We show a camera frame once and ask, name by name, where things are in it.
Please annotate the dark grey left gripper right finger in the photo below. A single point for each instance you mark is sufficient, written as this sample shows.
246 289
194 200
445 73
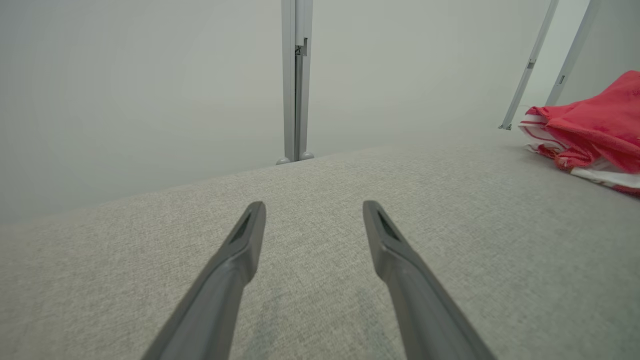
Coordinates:
420 320

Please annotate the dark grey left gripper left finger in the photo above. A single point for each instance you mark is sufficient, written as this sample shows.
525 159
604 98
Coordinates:
210 310

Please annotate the red jersey shirt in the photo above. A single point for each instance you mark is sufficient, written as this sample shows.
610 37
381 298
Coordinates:
600 125

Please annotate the grey partition post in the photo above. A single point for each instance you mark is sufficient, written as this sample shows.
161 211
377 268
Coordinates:
289 75
573 50
530 65

